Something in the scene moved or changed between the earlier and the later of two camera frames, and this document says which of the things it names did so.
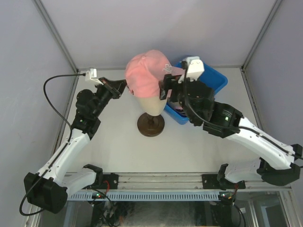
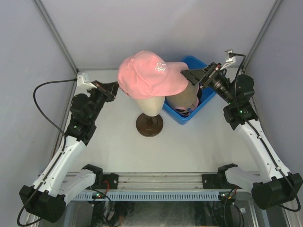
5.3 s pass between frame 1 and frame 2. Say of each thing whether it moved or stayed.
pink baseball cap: moved
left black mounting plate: stayed
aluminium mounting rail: stayed
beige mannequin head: stayed
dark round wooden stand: stayed
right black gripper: moved
